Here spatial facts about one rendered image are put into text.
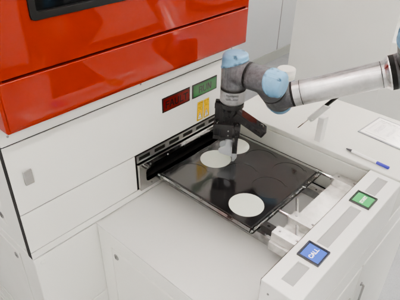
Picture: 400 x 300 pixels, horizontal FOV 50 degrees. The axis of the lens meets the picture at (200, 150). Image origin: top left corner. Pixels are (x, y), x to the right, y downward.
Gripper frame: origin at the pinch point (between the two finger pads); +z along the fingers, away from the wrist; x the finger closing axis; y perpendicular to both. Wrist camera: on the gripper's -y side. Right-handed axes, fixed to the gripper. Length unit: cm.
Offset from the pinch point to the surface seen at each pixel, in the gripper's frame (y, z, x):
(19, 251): 57, 12, 38
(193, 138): 14.5, -2.3, -5.7
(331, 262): -25, -5, 45
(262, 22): -6, 46, -303
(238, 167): -1.6, 1.4, 3.4
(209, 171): 7.3, 1.2, 7.3
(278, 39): -26, 71, -331
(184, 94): 17.1, -19.2, -3.5
